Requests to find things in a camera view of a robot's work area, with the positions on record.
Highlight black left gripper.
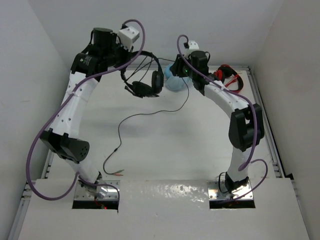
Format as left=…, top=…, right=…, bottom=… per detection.
left=102, top=38, right=132, bottom=72

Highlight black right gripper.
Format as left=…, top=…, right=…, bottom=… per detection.
left=171, top=53, right=197, bottom=79

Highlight thin black headset cable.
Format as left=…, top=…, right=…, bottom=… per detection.
left=102, top=57, right=190, bottom=176

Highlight black headset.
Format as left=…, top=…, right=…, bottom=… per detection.
left=120, top=50, right=165, bottom=98

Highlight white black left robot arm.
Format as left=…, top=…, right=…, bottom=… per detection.
left=40, top=26, right=140, bottom=184

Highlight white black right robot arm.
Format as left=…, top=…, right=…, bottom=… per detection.
left=170, top=50, right=265, bottom=194

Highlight red black headphones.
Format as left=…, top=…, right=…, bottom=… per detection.
left=213, top=64, right=244, bottom=94

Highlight light blue headphones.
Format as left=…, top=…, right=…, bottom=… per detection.
left=164, top=63, right=190, bottom=92

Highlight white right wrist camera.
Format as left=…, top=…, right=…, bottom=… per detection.
left=183, top=40, right=200, bottom=59

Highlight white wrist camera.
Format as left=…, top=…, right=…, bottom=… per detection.
left=183, top=40, right=200, bottom=59
left=117, top=26, right=140, bottom=50

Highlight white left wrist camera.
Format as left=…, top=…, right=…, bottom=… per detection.
left=117, top=26, right=140, bottom=50

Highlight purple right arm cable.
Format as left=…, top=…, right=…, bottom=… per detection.
left=176, top=34, right=270, bottom=201

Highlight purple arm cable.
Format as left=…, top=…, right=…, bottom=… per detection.
left=26, top=19, right=146, bottom=208
left=176, top=34, right=270, bottom=201

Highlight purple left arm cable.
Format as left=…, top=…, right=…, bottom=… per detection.
left=26, top=19, right=146, bottom=208

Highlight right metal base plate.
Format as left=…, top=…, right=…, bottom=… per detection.
left=207, top=180, right=254, bottom=202

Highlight metal base plate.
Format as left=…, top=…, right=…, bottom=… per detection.
left=207, top=180, right=254, bottom=202
left=74, top=180, right=120, bottom=201

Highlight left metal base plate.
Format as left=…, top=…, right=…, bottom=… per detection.
left=74, top=180, right=120, bottom=201

